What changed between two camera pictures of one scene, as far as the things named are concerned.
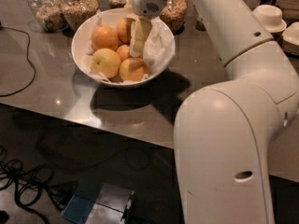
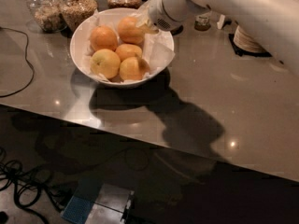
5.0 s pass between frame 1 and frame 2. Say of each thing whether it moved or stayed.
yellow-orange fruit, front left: stayed
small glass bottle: stayed
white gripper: moved
